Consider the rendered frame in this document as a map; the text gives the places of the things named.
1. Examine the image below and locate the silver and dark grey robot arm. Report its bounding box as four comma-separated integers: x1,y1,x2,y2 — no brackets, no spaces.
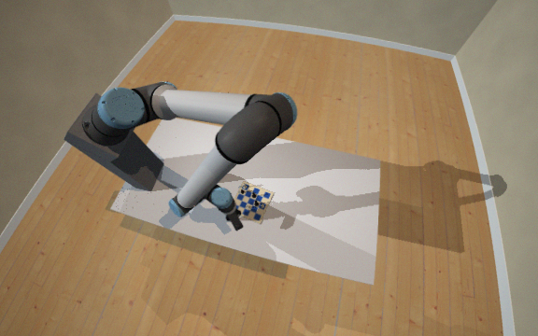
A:
82,82,297,231

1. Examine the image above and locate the blue and tan chessboard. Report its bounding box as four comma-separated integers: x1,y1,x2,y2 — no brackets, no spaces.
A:
234,181,274,224

